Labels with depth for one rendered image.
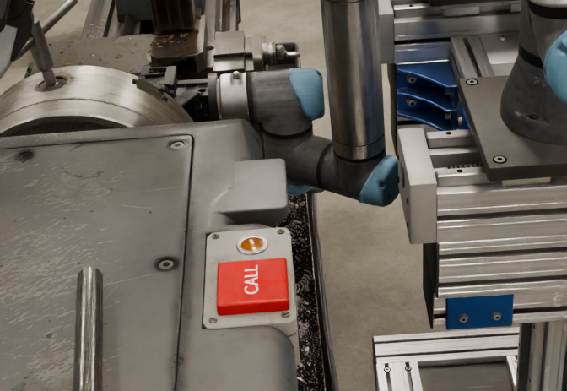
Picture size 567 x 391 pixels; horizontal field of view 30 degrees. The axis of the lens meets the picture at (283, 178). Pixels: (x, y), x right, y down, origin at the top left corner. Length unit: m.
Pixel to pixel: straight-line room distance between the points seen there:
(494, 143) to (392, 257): 1.75
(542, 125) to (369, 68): 0.27
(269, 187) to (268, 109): 0.50
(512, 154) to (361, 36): 0.27
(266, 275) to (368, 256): 2.11
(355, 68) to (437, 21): 0.35
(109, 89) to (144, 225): 0.34
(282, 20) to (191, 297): 3.55
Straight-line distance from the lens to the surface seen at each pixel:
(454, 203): 1.30
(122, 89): 1.32
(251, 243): 0.95
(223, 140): 1.12
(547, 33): 1.10
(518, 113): 1.28
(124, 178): 1.08
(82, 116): 1.25
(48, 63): 1.31
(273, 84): 1.52
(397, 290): 2.89
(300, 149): 1.56
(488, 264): 1.36
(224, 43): 1.99
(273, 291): 0.88
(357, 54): 1.40
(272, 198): 1.02
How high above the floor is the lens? 1.82
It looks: 33 degrees down
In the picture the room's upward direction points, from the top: 5 degrees counter-clockwise
